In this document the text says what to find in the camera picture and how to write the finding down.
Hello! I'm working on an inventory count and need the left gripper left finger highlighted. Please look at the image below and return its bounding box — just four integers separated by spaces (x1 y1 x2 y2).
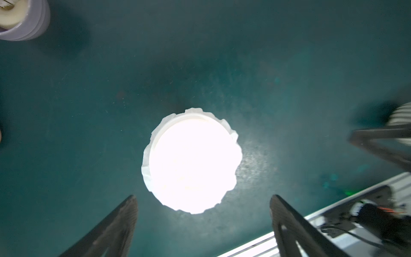
61 195 138 257

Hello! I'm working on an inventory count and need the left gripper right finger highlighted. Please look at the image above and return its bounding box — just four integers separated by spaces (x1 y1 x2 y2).
270 195 348 257

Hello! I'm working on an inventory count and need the white plastic cup lid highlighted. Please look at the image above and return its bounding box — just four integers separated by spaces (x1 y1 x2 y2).
141 108 243 215

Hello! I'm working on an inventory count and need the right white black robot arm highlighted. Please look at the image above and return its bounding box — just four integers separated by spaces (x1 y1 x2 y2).
348 124 411 172

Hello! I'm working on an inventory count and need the grey bowl with food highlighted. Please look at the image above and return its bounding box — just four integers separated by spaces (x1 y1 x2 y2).
1 0 50 41

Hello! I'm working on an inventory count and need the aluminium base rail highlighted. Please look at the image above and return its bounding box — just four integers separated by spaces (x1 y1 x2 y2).
226 172 411 257

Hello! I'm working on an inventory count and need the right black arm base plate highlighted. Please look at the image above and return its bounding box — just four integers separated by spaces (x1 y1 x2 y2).
320 185 411 257

